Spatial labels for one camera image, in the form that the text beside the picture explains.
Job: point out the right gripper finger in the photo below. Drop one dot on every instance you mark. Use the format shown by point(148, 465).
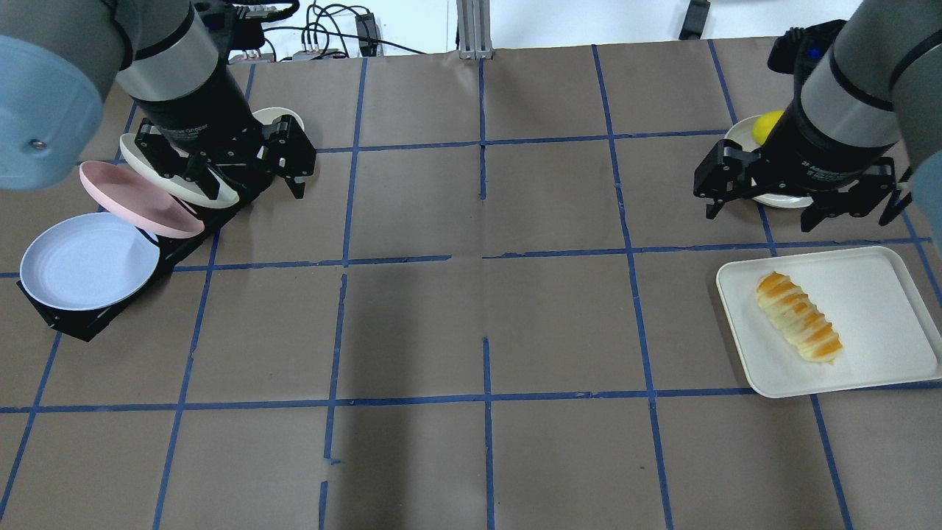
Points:
point(879, 183)
point(725, 175)

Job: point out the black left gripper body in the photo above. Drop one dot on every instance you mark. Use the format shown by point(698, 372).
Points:
point(193, 108)

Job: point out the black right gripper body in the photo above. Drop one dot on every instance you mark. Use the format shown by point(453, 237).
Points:
point(818, 148)

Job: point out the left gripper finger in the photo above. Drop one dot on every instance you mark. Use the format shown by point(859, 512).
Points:
point(180, 174)
point(282, 149)

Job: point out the light blue plate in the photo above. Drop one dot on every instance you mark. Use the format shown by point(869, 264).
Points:
point(88, 262)

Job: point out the striped bread roll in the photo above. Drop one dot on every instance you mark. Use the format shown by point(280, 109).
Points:
point(805, 327)

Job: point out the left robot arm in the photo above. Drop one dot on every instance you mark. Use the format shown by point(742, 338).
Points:
point(60, 59)

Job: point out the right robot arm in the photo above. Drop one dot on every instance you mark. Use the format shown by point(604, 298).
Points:
point(864, 125)

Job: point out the cream white plate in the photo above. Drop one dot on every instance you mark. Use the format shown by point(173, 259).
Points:
point(221, 193)

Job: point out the pink plate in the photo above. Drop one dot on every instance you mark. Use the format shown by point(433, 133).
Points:
point(138, 201)

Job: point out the cream white bowl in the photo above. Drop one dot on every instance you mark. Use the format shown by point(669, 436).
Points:
point(269, 115)

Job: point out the white shallow dish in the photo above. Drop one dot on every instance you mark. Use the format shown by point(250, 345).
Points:
point(741, 133)

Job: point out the yellow lemon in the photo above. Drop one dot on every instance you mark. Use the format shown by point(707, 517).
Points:
point(764, 125)

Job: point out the black power adapter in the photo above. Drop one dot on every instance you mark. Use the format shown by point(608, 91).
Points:
point(367, 34)

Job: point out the white rectangular tray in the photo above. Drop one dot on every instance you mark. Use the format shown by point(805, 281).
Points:
point(870, 297)

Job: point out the black dish rack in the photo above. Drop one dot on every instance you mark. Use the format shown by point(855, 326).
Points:
point(84, 325)

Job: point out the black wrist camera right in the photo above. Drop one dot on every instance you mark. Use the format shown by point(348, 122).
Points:
point(801, 48)

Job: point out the aluminium frame post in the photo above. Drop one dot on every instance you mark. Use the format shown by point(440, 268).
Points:
point(474, 30)

